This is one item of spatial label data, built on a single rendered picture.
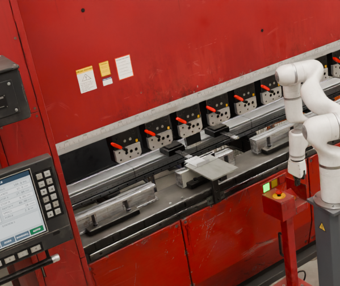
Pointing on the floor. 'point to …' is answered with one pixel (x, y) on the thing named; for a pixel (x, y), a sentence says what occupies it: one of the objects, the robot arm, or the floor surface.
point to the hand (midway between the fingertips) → (297, 181)
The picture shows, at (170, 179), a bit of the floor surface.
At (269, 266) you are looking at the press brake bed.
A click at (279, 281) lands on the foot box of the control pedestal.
